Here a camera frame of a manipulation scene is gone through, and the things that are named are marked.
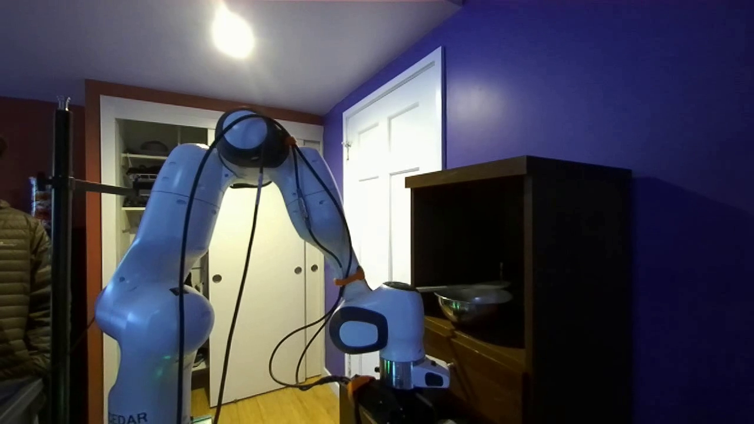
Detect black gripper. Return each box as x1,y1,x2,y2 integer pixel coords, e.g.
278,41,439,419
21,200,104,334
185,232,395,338
357,383,462,424

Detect white panel door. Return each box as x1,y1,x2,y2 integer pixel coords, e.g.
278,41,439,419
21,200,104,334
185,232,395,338
343,46,445,380

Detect black tripod pole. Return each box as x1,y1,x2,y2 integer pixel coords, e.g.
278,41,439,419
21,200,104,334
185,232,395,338
49,98,77,424

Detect black horizontal crossbar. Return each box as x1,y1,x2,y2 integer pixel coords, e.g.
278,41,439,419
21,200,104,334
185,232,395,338
69,178,132,198

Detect person in striped jacket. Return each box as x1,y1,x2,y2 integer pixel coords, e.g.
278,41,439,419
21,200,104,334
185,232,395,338
0,196,55,390

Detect round ceiling light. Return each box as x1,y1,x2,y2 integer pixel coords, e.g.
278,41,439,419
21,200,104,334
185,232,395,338
211,2,259,63

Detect wooden cabinet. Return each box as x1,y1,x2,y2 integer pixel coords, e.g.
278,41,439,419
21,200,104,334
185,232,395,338
403,154,635,424

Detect wrist camera with orange mount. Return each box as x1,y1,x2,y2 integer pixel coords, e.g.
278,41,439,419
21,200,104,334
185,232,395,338
337,374,379,424

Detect metal pan with handle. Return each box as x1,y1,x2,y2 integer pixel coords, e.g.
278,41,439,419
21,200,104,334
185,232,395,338
415,280,515,325

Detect white closet shelving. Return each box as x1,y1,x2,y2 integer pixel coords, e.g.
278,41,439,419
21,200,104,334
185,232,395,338
117,118,223,213

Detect black camera cable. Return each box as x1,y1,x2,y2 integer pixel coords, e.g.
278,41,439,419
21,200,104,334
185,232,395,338
267,301,357,393

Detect wide white closet door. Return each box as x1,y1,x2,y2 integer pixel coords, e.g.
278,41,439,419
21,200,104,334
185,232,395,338
205,183,310,408

